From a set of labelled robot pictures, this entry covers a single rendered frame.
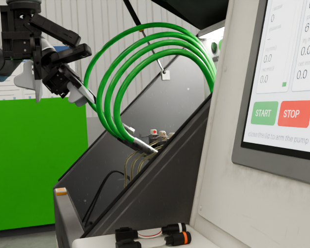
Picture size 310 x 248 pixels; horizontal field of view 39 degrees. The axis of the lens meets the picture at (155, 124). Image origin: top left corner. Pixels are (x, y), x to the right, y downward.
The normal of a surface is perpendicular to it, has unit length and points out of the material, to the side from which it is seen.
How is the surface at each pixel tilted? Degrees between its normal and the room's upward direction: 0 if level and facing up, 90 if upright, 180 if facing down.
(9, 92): 90
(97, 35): 90
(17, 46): 90
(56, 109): 90
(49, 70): 77
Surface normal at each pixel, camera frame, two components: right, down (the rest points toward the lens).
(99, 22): 0.14, 0.04
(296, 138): -0.94, -0.18
